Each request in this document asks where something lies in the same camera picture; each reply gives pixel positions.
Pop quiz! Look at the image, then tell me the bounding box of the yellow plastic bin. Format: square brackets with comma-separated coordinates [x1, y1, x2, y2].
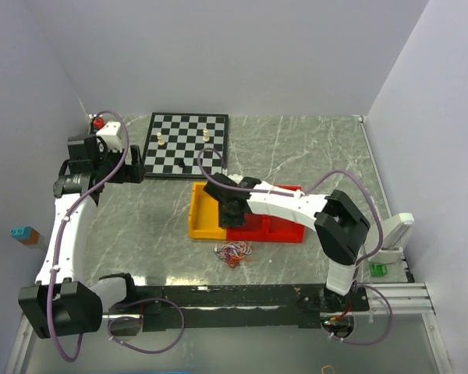
[188, 182, 227, 241]

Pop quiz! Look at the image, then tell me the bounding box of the red bin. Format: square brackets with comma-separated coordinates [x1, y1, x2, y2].
[226, 213, 270, 242]
[263, 183, 306, 244]

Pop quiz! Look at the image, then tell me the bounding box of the white thin cable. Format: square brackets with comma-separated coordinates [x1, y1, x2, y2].
[214, 241, 254, 262]

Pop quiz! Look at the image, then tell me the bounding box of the orange thin cable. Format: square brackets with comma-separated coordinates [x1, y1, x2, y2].
[218, 243, 257, 270]

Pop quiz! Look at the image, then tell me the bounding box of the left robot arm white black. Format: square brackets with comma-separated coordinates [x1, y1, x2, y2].
[18, 134, 144, 339]

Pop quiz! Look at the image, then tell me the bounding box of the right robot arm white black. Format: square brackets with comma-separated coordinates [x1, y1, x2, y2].
[204, 173, 371, 311]

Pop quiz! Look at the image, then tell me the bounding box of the white chess piece left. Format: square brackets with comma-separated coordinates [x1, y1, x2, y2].
[157, 132, 165, 146]

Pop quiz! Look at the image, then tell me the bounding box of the white chess piece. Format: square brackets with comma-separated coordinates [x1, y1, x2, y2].
[203, 128, 210, 143]
[157, 132, 165, 146]

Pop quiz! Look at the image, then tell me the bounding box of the black white chessboard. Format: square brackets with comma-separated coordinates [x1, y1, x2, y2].
[144, 112, 229, 179]

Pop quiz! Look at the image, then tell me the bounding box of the black marker orange cap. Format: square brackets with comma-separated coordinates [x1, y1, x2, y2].
[90, 115, 105, 132]

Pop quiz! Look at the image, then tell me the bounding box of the white chess piece right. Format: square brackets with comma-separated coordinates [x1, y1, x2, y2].
[203, 128, 210, 143]

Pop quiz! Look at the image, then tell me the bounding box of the blue orange toy block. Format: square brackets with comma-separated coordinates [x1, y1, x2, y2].
[10, 226, 41, 248]

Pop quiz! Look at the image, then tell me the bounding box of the green small block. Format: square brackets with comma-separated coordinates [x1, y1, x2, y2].
[369, 263, 388, 277]

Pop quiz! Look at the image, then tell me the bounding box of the white grey stand device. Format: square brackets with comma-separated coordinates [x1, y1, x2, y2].
[367, 213, 415, 264]

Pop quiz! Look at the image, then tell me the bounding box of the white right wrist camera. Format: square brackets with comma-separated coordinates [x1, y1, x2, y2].
[228, 174, 243, 183]

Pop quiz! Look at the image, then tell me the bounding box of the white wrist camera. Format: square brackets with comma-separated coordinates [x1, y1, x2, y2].
[228, 174, 243, 183]
[96, 122, 124, 153]

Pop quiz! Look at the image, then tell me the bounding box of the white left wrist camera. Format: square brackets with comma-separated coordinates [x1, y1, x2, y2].
[96, 122, 124, 153]

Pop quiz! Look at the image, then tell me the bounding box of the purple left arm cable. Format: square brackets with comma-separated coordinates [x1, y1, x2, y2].
[46, 110, 186, 362]

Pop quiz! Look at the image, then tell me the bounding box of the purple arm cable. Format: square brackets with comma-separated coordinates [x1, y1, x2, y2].
[46, 110, 186, 362]
[197, 147, 394, 347]

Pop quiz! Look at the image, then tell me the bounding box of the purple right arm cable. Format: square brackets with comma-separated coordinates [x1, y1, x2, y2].
[197, 147, 394, 347]

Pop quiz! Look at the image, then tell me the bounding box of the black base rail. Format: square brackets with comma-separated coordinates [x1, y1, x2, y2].
[109, 284, 370, 332]

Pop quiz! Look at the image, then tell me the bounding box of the aluminium frame rail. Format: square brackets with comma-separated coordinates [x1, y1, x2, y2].
[367, 283, 434, 315]

